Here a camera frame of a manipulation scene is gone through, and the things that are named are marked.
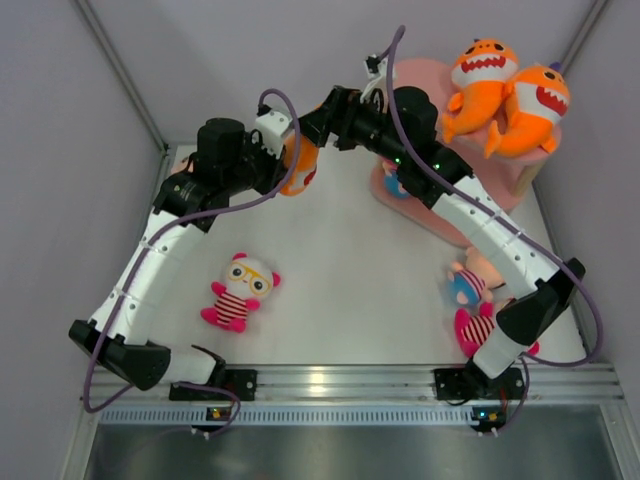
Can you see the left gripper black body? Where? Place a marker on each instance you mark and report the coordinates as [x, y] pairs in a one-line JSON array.
[[257, 169]]

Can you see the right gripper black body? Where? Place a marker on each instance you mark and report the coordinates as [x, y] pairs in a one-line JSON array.
[[371, 135]]

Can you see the orange shark plush back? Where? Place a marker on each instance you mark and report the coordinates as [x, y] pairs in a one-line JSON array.
[[306, 166]]

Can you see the panda plush yellow glasses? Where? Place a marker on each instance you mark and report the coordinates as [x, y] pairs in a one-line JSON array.
[[246, 284], [474, 323]]

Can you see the orange shark plush purple fin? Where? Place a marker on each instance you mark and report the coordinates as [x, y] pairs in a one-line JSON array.
[[535, 100]]

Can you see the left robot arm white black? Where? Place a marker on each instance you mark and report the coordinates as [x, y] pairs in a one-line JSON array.
[[117, 336]]

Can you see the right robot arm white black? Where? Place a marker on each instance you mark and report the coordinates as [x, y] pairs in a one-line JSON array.
[[541, 285]]

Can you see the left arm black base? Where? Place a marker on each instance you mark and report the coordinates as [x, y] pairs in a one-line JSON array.
[[220, 382]]

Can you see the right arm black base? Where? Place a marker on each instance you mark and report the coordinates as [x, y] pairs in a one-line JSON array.
[[458, 384]]

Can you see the boy doll plush on shelf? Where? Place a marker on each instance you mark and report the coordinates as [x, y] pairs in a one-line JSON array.
[[392, 183]]

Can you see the pink three-tier shelf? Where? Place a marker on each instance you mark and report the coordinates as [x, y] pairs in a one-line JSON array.
[[505, 179]]

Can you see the boy doll plush left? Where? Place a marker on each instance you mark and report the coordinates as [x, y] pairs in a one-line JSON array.
[[184, 164]]

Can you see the boy doll plush right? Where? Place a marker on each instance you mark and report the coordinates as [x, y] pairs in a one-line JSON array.
[[473, 281]]

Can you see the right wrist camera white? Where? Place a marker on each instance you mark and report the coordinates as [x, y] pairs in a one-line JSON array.
[[375, 92]]

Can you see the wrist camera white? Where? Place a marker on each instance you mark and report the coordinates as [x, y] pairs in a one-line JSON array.
[[375, 92], [274, 127]]

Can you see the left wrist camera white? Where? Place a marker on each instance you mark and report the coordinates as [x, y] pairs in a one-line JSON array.
[[274, 127]]

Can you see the aluminium frame post left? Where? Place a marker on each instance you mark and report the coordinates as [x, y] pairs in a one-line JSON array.
[[98, 32]]

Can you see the aluminium frame post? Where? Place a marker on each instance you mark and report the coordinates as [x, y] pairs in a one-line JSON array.
[[98, 32], [585, 28]]

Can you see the aluminium frame post right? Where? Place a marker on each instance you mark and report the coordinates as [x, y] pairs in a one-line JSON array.
[[585, 28]]

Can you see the white slotted cable duct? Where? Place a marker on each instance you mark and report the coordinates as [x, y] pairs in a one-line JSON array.
[[293, 415]]

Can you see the aluminium rail front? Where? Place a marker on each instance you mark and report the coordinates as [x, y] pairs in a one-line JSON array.
[[595, 383]]

